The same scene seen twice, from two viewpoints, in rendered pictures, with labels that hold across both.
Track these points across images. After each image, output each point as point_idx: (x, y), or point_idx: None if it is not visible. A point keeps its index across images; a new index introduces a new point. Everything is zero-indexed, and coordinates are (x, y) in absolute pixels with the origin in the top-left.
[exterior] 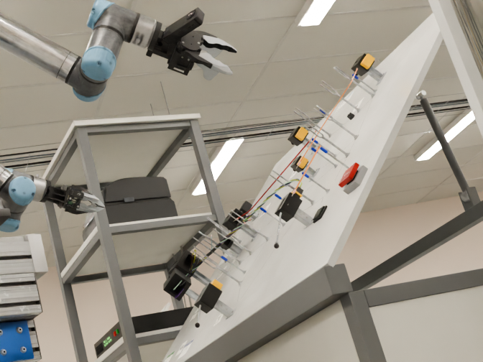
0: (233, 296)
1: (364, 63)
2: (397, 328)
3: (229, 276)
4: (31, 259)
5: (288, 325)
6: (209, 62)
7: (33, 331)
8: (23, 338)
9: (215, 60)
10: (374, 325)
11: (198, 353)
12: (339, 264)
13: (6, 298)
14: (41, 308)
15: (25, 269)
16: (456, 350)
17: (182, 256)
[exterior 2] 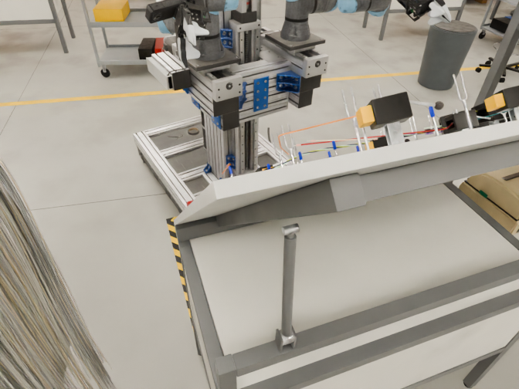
0: None
1: (356, 116)
2: (186, 276)
3: None
4: (212, 93)
5: None
6: (178, 49)
7: (222, 119)
8: (218, 120)
9: (179, 50)
10: (182, 262)
11: None
12: (175, 227)
13: (205, 103)
14: (213, 115)
15: (210, 96)
16: (196, 319)
17: (479, 105)
